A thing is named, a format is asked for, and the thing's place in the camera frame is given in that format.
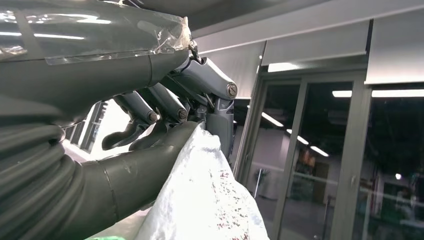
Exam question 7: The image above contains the plain grey-white poly mailer parcel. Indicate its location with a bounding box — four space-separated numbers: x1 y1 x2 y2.
135 123 271 240

